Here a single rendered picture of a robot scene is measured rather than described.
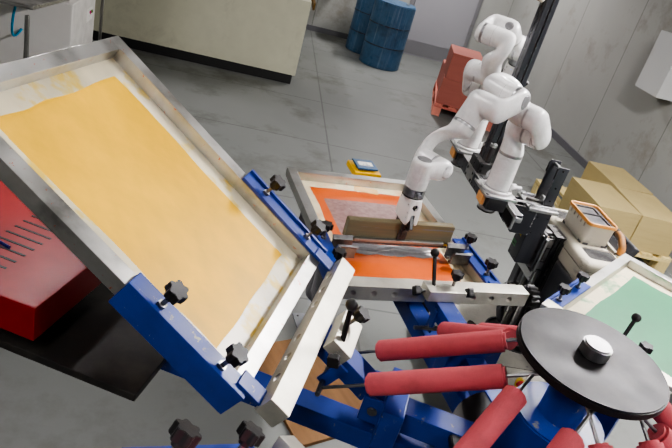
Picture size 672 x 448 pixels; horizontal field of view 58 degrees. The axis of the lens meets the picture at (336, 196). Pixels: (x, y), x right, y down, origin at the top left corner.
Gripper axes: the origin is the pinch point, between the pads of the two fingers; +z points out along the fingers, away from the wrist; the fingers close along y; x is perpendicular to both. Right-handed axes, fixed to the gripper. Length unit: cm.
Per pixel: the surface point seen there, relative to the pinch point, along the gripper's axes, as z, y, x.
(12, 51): 74, 358, 181
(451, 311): -0.6, -43.7, 0.2
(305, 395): 10, -64, 47
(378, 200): 8.5, 38.2, -7.4
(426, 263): 8.3, -6.4, -10.6
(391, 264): 8.2, -8.5, 3.9
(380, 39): 68, 632, -232
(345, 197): 8.3, 37.9, 7.4
